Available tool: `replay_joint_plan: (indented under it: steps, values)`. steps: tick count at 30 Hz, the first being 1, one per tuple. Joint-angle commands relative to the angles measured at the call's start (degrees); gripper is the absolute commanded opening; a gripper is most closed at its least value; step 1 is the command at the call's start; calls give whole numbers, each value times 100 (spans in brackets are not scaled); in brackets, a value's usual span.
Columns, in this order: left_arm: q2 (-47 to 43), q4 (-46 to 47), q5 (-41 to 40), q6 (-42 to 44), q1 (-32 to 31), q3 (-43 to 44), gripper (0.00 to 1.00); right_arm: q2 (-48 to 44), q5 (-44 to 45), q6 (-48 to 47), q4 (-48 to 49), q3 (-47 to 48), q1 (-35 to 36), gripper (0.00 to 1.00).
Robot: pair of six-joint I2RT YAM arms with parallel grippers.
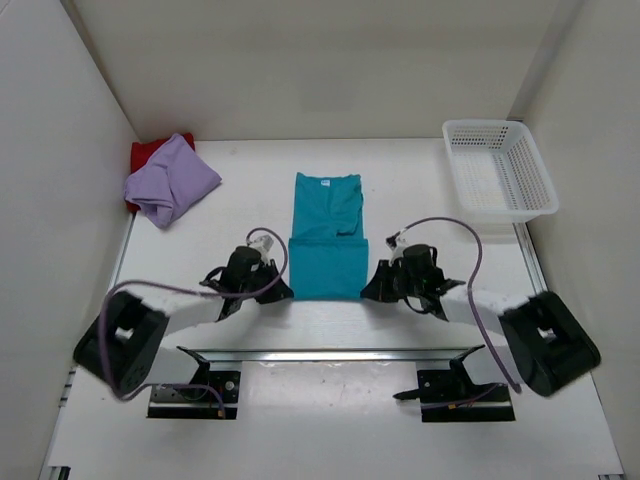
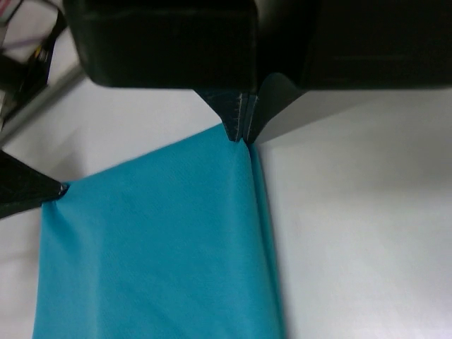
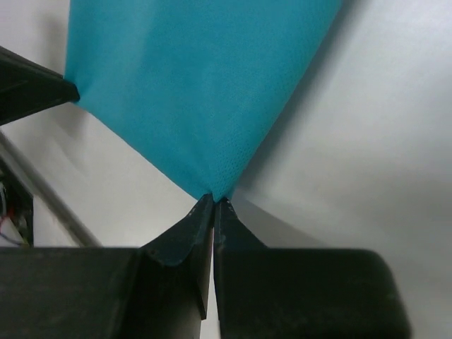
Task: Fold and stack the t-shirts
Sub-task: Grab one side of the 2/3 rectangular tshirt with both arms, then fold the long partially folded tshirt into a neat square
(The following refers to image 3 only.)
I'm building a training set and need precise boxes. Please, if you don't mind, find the teal t shirt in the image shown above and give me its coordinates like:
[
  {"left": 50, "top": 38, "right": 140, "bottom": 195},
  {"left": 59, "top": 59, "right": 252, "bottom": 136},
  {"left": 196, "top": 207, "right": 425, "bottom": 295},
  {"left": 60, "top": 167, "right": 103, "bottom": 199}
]
[{"left": 64, "top": 1, "right": 342, "bottom": 200}]

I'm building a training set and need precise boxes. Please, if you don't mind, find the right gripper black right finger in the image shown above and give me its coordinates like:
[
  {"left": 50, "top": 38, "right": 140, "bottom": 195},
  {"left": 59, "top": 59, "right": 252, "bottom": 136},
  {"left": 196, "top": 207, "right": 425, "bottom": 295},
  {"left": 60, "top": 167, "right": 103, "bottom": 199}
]
[{"left": 213, "top": 199, "right": 272, "bottom": 321}]

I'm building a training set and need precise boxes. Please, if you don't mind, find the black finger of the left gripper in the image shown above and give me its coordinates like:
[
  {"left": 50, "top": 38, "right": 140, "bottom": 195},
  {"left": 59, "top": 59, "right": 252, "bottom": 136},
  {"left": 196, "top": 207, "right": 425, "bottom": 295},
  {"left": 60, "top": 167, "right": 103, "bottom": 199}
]
[{"left": 0, "top": 47, "right": 80, "bottom": 125}]

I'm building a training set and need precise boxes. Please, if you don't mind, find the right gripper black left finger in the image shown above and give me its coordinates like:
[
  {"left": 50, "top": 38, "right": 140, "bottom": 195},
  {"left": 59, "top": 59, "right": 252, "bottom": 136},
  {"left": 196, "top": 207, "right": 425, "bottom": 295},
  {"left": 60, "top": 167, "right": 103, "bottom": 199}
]
[{"left": 143, "top": 194, "right": 214, "bottom": 320}]

